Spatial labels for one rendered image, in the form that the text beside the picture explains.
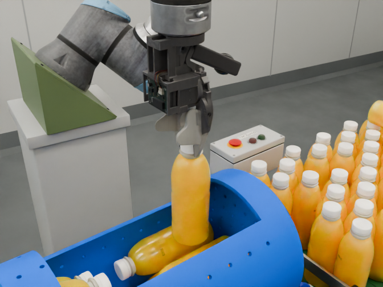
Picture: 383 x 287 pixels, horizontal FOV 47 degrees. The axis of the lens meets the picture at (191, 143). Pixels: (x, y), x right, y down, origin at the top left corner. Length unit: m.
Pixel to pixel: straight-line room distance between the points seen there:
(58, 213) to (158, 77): 0.93
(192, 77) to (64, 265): 0.43
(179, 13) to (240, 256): 0.39
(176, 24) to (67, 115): 0.75
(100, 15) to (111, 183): 0.55
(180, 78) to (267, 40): 3.82
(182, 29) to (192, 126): 0.16
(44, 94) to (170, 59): 0.68
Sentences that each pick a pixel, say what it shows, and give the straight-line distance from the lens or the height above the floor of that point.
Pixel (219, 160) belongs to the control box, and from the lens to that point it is 1.21.
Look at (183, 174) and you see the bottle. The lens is 0.76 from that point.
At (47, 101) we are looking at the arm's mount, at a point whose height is 1.20.
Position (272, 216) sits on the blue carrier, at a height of 1.21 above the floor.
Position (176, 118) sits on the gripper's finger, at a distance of 0.76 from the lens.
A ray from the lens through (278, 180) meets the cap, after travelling 1.06.
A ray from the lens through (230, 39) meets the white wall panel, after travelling 4.19.
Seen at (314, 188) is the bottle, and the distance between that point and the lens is 1.11.
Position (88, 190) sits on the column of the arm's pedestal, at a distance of 1.49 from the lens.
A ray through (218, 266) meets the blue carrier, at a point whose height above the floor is 1.19.
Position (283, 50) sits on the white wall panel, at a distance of 4.65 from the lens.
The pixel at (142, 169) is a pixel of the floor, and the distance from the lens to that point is 3.19.
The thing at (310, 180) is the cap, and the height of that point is 1.11.
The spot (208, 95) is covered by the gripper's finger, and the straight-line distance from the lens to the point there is 0.69.
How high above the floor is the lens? 1.68
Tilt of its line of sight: 29 degrees down
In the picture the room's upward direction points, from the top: straight up
